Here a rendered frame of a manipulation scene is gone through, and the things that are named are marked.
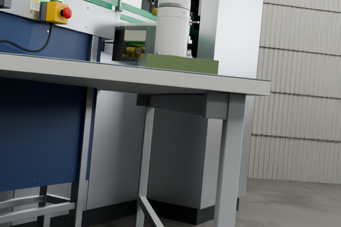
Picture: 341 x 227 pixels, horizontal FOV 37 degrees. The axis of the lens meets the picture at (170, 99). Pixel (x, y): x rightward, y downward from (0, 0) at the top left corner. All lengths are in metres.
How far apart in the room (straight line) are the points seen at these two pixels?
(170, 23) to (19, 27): 0.52
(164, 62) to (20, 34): 0.50
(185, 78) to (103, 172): 1.71
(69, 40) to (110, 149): 0.92
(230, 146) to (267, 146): 4.23
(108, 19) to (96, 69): 1.12
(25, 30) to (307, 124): 4.10
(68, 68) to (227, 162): 0.41
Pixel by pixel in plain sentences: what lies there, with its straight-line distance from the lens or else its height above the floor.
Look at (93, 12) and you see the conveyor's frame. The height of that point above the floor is 1.01.
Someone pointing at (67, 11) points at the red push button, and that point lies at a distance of 1.83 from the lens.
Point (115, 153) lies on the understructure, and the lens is 2.82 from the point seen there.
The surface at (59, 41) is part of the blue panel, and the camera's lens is 1.98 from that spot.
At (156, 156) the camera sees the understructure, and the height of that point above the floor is 0.36.
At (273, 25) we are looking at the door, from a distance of 5.44.
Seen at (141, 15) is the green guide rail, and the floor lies 1.10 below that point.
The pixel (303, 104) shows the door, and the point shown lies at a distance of 5.52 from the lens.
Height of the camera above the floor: 0.68
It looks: 1 degrees up
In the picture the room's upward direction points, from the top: 5 degrees clockwise
